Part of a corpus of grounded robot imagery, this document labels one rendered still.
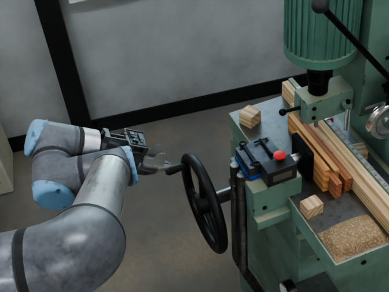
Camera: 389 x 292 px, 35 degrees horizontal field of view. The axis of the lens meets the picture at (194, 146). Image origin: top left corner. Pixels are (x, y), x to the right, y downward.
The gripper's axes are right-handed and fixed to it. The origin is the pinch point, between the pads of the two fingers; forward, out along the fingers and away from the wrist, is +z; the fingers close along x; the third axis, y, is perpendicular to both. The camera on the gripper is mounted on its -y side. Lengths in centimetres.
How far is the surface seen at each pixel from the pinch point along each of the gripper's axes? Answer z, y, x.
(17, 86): -12, -66, 136
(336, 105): 33.9, 31.9, -5.3
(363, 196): 38, 20, -27
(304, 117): 27.5, 26.1, -5.1
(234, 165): 12.0, 10.9, -9.7
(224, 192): 17.8, -2.2, -4.0
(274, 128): 30.3, 14.3, 6.8
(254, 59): 94, -18, 129
